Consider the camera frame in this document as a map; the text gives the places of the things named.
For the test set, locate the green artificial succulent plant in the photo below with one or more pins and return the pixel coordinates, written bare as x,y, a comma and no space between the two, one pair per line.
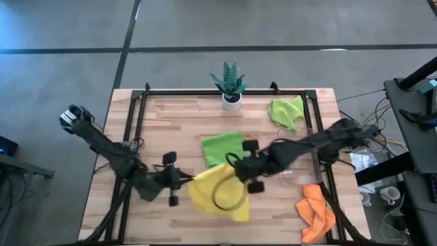
229,80

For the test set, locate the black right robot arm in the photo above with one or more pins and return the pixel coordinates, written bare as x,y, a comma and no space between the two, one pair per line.
317,140

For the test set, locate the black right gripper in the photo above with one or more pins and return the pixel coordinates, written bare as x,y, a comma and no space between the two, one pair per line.
259,164

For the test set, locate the teal box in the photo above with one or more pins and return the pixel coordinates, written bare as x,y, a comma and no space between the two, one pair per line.
428,86

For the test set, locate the black desk mount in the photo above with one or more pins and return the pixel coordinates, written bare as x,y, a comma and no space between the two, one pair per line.
416,118

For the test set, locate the black slanted pole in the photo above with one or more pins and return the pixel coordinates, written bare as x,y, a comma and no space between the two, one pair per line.
420,72

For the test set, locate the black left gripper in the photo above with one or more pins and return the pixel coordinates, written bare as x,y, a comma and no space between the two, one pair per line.
169,179

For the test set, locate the white mug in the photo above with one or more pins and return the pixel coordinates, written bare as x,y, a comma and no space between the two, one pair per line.
390,194
366,199

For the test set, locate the dark grey desk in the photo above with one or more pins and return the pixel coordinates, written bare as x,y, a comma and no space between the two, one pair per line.
409,136

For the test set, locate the black desk leg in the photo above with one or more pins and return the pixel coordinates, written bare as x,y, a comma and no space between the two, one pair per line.
382,169

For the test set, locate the white round plant pot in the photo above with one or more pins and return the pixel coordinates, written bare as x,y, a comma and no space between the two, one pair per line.
232,105

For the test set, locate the clear plastic bin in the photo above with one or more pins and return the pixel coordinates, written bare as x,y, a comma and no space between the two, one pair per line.
302,177

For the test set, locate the dark green microfiber towel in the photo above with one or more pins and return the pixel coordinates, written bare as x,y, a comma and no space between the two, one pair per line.
218,147

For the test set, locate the black keyboard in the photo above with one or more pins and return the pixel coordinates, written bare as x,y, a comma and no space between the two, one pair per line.
433,188

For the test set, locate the yellow microfiber towel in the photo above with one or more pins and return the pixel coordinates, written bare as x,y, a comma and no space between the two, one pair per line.
205,194

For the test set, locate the black electronic device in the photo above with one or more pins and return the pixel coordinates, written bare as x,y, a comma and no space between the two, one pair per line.
8,146

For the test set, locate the black metal table frame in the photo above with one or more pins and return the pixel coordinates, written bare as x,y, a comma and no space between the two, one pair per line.
191,92

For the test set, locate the orange microfiber towel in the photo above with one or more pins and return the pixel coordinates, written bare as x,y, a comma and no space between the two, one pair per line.
315,215

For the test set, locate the lime green microfiber towel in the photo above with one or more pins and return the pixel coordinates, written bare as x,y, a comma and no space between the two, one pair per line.
285,112

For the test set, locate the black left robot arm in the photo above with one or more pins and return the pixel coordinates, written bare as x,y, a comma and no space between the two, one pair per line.
102,147

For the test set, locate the clear plastic bag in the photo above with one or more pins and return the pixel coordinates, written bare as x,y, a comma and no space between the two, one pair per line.
362,160

